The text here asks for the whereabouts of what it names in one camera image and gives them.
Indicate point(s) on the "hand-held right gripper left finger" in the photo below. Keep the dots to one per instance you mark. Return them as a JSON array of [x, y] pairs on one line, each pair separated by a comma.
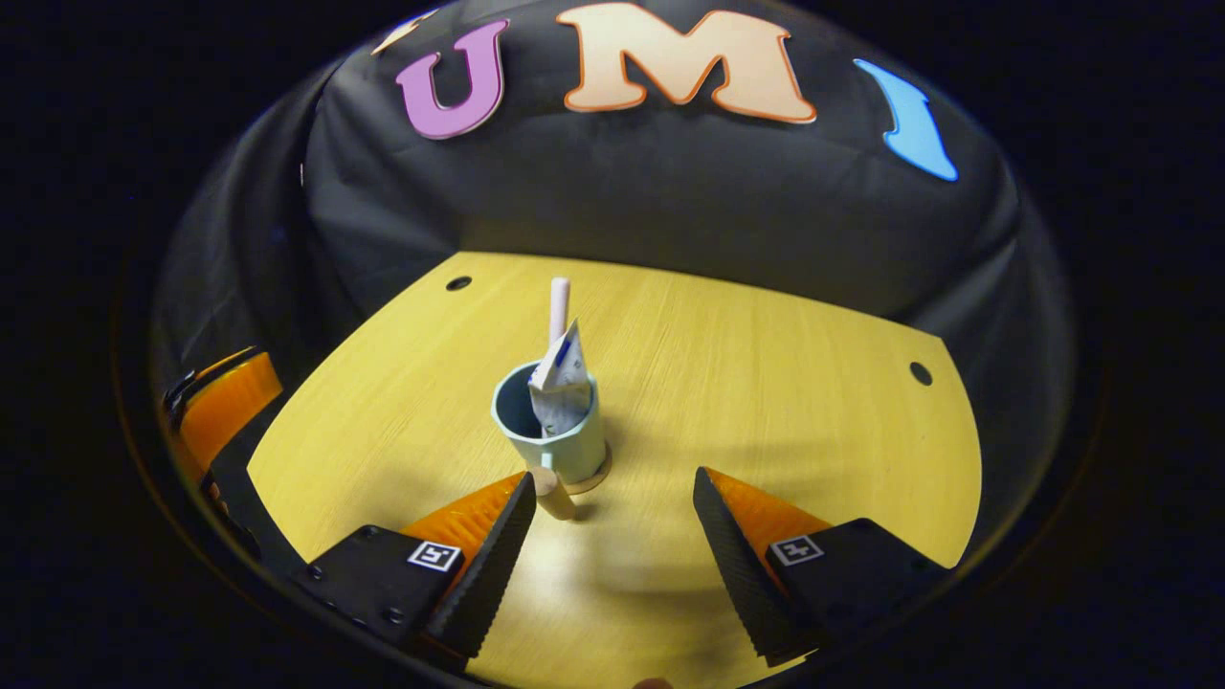
[[493, 574]]

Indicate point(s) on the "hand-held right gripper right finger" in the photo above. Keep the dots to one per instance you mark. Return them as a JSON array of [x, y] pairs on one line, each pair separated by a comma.
[[737, 574]]

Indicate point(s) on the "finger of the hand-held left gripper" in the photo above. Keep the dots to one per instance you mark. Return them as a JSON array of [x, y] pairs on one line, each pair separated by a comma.
[[230, 407], [191, 378]]

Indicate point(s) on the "round brown coaster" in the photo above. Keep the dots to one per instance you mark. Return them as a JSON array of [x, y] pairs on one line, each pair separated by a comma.
[[601, 476]]

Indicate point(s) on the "white toothpaste tube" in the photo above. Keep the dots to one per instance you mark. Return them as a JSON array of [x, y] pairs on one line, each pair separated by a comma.
[[565, 392]]

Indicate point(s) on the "white toothbrush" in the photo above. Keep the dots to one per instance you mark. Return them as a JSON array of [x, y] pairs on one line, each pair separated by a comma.
[[559, 306]]

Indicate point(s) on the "wooden desktop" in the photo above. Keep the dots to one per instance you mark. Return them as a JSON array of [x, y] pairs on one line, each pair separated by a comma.
[[766, 383]]

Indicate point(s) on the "black backdrop cloth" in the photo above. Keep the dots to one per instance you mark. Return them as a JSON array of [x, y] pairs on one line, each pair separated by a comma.
[[670, 191]]

